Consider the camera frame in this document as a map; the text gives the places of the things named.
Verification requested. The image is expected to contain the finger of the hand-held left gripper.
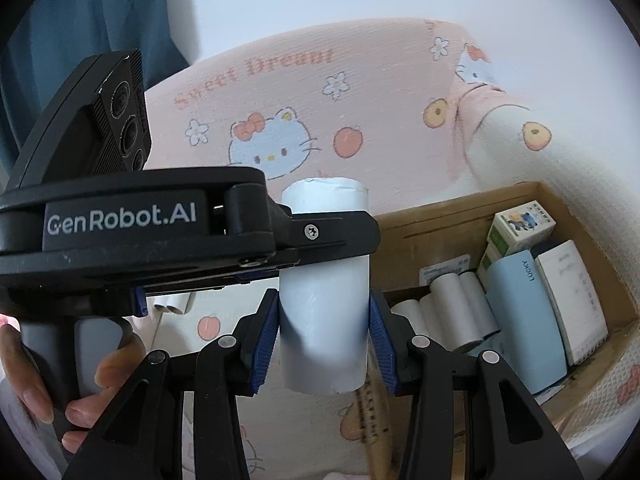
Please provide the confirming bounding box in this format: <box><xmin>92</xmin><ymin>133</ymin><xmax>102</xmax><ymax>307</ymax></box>
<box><xmin>223</xmin><ymin>183</ymin><xmax>382</xmax><ymax>281</ymax></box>
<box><xmin>131</xmin><ymin>265</ymin><xmax>283</xmax><ymax>318</ymax></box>

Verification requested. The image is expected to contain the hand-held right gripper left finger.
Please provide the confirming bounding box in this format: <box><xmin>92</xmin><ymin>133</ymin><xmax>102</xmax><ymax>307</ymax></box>
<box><xmin>62</xmin><ymin>287</ymin><xmax>281</xmax><ymax>480</ymax></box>

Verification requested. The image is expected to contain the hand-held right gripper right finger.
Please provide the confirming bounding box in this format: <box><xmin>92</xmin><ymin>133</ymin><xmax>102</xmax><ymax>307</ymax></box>
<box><xmin>369</xmin><ymin>290</ymin><xmax>583</xmax><ymax>480</ymax></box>

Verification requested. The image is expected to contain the pile of white tubes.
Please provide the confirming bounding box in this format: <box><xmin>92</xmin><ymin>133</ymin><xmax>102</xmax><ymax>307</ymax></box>
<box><xmin>151</xmin><ymin>292</ymin><xmax>195</xmax><ymax>317</ymax></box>

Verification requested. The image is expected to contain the brown cardboard box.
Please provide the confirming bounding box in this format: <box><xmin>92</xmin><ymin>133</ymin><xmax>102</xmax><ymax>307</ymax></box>
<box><xmin>352</xmin><ymin>181</ymin><xmax>638</xmax><ymax>480</ymax></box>

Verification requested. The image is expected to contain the person's left hand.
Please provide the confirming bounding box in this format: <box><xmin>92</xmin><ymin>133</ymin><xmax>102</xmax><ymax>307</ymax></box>
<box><xmin>0</xmin><ymin>312</ymin><xmax>151</xmax><ymax>433</ymax></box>

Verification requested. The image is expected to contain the green white carton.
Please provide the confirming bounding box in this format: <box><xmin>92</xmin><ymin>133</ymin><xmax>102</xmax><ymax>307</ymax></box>
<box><xmin>477</xmin><ymin>242</ymin><xmax>506</xmax><ymax>286</ymax></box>
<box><xmin>487</xmin><ymin>201</ymin><xmax>557</xmax><ymax>256</ymax></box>

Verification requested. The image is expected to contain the pink cat print blanket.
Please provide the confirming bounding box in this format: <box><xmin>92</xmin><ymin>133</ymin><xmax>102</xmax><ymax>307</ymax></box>
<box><xmin>75</xmin><ymin>17</ymin><xmax>640</xmax><ymax>480</ymax></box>

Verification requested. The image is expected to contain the light blue case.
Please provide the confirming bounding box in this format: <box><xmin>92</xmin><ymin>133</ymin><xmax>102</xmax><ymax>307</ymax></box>
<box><xmin>482</xmin><ymin>250</ymin><xmax>568</xmax><ymax>396</ymax></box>

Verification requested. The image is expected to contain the white ribbed box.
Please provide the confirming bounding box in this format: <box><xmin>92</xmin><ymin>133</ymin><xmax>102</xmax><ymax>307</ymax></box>
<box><xmin>535</xmin><ymin>240</ymin><xmax>608</xmax><ymax>366</ymax></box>

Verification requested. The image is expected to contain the dark blue curtain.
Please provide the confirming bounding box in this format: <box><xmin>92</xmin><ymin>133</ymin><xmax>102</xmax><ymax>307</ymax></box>
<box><xmin>0</xmin><ymin>0</ymin><xmax>201</xmax><ymax>176</ymax></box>

